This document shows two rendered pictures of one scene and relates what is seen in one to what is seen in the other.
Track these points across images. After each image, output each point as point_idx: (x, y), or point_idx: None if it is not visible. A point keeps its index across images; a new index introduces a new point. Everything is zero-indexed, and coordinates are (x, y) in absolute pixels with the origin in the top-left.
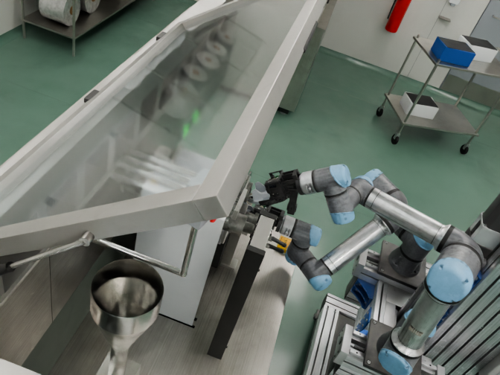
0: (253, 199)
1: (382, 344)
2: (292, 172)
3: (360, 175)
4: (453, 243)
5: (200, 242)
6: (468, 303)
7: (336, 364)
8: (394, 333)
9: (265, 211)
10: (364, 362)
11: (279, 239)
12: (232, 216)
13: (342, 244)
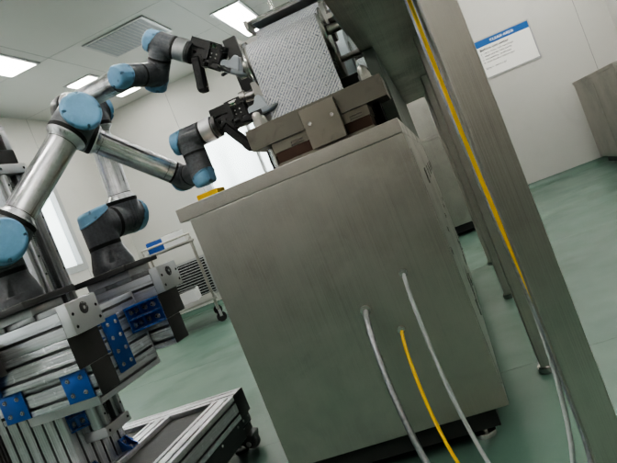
0: (242, 70)
1: (129, 252)
2: (197, 39)
3: (118, 64)
4: None
5: None
6: None
7: (176, 303)
8: (130, 193)
9: (230, 37)
10: (154, 254)
11: (219, 189)
12: (255, 31)
13: (149, 150)
